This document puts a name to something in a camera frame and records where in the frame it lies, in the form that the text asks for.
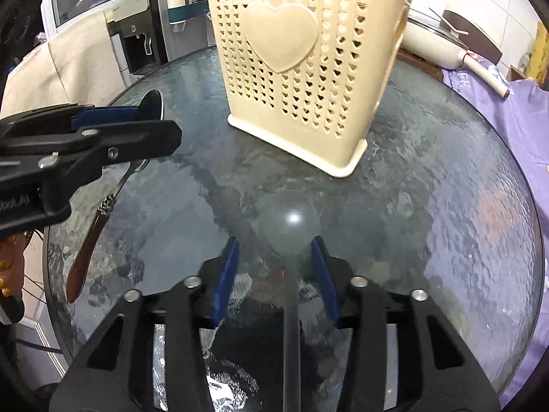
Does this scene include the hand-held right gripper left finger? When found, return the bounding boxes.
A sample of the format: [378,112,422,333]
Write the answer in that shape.
[49,236,241,412]

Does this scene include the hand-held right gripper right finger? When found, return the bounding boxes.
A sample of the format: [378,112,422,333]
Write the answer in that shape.
[309,236,502,412]

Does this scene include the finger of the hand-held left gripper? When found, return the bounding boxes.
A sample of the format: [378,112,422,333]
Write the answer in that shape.
[0,104,147,137]
[0,119,183,190]

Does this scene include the grey spoon with dark handle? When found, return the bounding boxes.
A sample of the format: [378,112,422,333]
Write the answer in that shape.
[256,192,322,412]

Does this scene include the steel spoon with brown handle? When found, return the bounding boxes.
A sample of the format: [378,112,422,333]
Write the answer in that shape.
[65,89,166,305]

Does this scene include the cream perforated utensil basket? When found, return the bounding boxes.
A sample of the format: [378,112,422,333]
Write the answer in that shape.
[201,0,418,179]

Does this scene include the beige cloth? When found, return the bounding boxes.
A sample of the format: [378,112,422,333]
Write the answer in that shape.
[0,8,135,117]

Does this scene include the water dispenser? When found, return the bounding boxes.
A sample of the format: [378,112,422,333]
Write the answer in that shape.
[105,0,171,79]

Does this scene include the teal and white towel holder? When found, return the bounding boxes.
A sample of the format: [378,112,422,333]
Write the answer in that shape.
[165,0,212,32]

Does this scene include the purple floral cloth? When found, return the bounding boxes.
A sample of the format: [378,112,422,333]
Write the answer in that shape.
[441,59,549,398]

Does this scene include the white pan with glass lid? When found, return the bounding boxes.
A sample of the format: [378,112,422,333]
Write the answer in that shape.
[400,14,512,99]

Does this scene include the yellow box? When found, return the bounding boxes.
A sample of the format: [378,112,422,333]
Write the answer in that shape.
[518,21,549,83]

